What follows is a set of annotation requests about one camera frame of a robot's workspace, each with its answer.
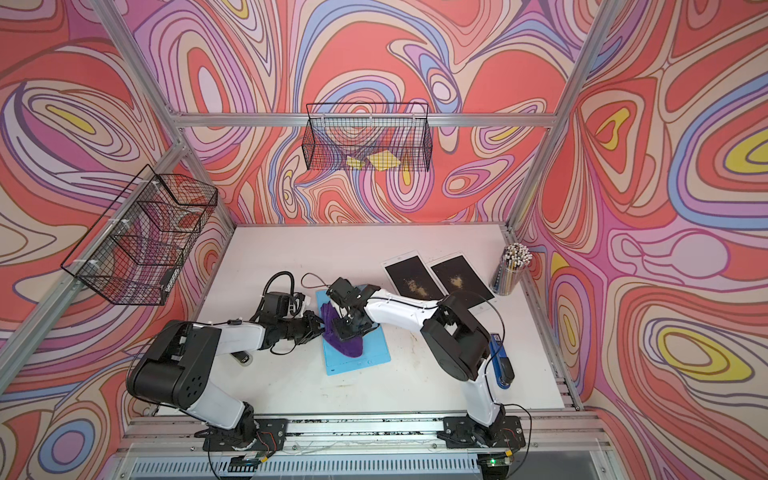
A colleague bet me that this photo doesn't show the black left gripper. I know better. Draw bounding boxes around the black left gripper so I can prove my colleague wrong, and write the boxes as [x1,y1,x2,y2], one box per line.
[276,311,332,346]

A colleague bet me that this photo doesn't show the blue white drawing tablet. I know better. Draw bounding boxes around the blue white drawing tablet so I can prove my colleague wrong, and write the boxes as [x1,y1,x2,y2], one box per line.
[315,291,391,376]

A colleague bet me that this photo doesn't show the purple microfiber cloth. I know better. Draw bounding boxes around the purple microfiber cloth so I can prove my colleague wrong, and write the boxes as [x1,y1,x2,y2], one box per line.
[319,301,366,360]

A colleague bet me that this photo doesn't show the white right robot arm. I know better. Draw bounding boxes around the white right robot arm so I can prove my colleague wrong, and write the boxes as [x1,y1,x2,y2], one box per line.
[326,278,505,428]

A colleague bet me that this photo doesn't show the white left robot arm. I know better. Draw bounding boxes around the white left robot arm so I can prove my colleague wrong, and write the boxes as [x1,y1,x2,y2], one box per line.
[126,304,325,431]

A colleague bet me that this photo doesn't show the yellow cloth in basket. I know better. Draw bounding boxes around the yellow cloth in basket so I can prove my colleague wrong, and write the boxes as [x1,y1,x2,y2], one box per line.
[344,150,401,171]

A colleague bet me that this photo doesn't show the cup of coloured pencils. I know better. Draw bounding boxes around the cup of coloured pencils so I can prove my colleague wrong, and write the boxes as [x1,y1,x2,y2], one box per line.
[490,242,533,296]

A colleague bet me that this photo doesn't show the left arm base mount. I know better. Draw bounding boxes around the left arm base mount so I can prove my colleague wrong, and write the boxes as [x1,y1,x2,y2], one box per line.
[194,407,288,453]

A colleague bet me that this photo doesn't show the black wire basket left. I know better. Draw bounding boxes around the black wire basket left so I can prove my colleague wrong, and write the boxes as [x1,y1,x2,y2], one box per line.
[60,165,218,306]

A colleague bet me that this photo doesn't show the black wire basket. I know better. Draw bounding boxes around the black wire basket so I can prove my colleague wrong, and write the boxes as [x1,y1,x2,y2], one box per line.
[301,101,433,172]
[60,165,218,306]

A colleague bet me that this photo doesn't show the black wire basket back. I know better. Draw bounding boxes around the black wire basket back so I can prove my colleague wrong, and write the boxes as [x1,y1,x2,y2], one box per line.
[301,101,433,172]

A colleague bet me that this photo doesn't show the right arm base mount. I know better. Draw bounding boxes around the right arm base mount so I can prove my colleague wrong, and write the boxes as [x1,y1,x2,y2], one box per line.
[436,415,527,452]

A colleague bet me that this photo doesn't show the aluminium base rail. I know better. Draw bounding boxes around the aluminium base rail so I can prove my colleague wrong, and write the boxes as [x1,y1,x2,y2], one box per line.
[100,411,629,479]

